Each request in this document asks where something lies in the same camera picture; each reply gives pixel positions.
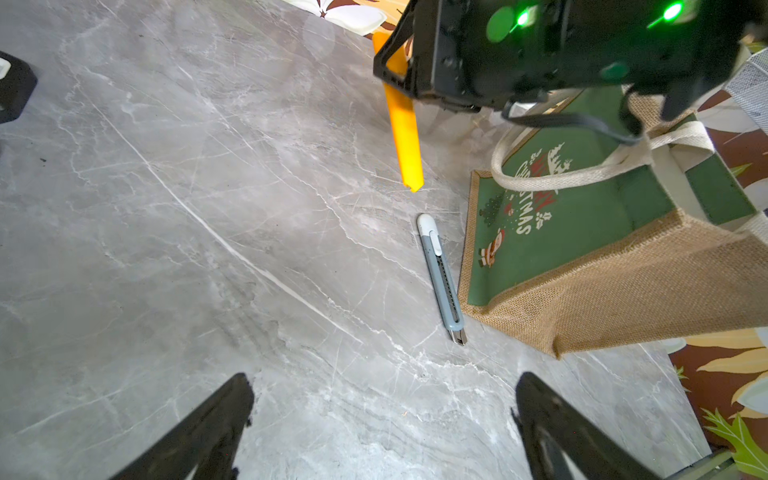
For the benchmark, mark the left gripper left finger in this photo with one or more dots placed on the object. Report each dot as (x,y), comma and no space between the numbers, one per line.
(204,444)

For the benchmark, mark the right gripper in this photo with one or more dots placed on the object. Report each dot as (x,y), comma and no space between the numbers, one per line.
(471,54)

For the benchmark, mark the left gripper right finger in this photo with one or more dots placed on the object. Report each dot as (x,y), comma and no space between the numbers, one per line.
(559,440)

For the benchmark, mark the orange utility knife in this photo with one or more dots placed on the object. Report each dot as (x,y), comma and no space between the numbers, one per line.
(403,120)

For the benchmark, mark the grey utility knife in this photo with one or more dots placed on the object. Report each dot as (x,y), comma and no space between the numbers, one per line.
(442,281)

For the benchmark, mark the green burlap Christmas tote bag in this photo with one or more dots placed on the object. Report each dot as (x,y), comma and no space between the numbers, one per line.
(575,242)

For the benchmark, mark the black socket set rail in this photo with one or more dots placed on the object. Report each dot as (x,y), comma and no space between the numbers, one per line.
(17,84)

